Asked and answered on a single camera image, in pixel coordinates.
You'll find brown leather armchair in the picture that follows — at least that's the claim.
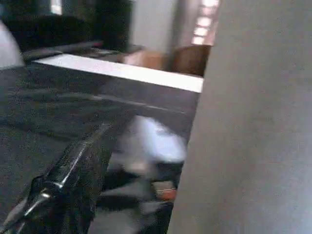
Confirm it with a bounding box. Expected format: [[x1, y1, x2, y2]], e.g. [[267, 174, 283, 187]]
[[169, 44, 212, 77]]

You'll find white flat panel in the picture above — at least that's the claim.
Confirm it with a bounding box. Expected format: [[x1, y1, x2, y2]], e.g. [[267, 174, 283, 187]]
[[33, 53, 204, 93]]

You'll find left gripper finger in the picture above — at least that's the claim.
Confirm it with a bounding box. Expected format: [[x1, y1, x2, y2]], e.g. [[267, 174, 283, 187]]
[[0, 121, 116, 234]]

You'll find white plastic table leg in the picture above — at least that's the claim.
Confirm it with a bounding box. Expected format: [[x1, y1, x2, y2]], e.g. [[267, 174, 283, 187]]
[[167, 0, 312, 234]]

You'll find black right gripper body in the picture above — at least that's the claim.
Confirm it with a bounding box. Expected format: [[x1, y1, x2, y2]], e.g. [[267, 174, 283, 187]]
[[136, 162, 183, 203]]

